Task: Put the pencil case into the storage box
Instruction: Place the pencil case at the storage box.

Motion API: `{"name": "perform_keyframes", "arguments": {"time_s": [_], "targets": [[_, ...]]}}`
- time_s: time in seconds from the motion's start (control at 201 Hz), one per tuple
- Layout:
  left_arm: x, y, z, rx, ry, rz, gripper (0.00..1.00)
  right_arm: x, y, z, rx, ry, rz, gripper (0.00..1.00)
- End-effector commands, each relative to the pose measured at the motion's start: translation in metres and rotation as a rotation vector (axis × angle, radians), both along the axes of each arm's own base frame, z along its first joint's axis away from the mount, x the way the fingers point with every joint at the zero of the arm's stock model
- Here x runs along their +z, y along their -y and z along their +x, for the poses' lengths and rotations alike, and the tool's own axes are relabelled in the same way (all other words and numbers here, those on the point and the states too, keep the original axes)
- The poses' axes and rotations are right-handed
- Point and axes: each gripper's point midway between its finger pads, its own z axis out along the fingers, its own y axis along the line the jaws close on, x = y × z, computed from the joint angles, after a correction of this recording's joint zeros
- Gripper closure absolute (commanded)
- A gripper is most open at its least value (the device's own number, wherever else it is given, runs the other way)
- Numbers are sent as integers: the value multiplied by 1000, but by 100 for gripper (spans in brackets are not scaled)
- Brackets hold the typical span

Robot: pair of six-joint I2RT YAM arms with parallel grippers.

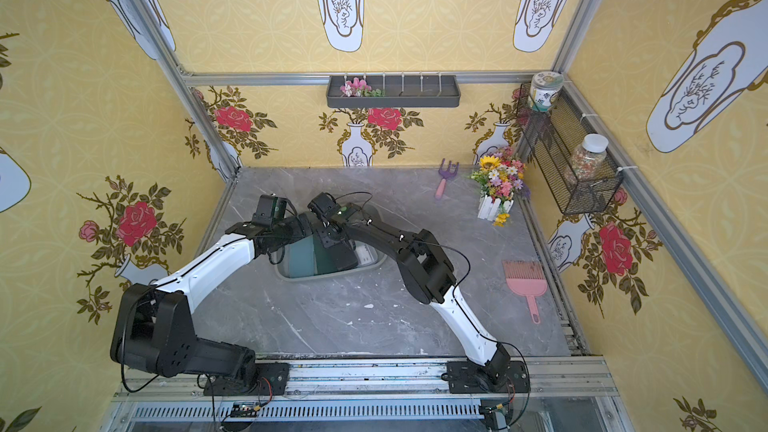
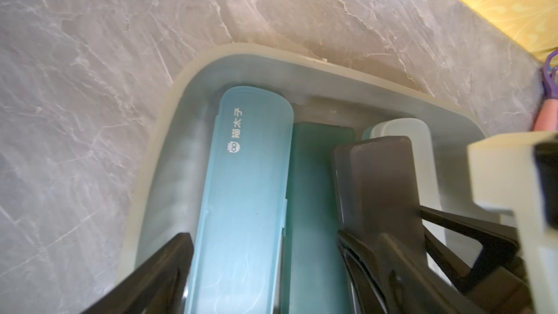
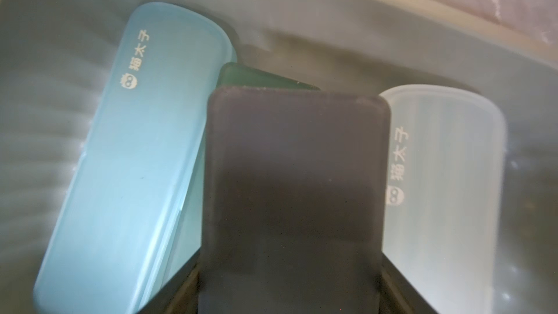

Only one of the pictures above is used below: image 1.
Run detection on grey plastic storage tray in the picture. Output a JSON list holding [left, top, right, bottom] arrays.
[[276, 235, 387, 281]]

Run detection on black pencil case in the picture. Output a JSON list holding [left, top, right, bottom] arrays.
[[321, 239, 358, 273]]

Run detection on dark green pencil case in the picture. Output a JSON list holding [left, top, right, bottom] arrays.
[[312, 236, 337, 275]]

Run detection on light teal pencil case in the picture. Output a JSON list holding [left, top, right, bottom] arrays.
[[285, 237, 316, 279]]

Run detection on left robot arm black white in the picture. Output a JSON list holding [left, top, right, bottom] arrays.
[[110, 195, 312, 391]]

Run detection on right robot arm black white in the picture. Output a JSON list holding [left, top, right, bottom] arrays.
[[308, 192, 511, 390]]

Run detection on purple pink garden rake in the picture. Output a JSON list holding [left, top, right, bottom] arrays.
[[434, 160, 460, 200]]

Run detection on small pink flowers on shelf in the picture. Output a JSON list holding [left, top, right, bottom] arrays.
[[339, 77, 383, 97]]

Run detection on artificial flower bouquet white pot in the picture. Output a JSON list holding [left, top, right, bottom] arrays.
[[470, 146, 530, 227]]

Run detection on pink plastic dustpan comb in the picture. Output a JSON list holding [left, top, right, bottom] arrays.
[[502, 261, 548, 325]]

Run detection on green patterned tin can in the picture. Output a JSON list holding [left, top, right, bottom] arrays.
[[528, 71, 564, 112]]

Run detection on clear jar white lid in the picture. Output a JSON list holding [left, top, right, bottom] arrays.
[[565, 134, 609, 185]]

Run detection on dark grey wall shelf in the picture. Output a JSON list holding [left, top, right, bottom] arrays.
[[326, 73, 462, 109]]

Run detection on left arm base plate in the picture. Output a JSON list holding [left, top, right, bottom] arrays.
[[203, 362, 290, 397]]

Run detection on small circuit board with wires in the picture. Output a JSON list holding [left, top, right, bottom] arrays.
[[227, 402, 264, 420]]

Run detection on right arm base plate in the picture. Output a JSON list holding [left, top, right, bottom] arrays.
[[441, 361, 530, 394]]

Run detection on black wire wall basket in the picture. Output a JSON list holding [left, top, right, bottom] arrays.
[[515, 83, 624, 216]]

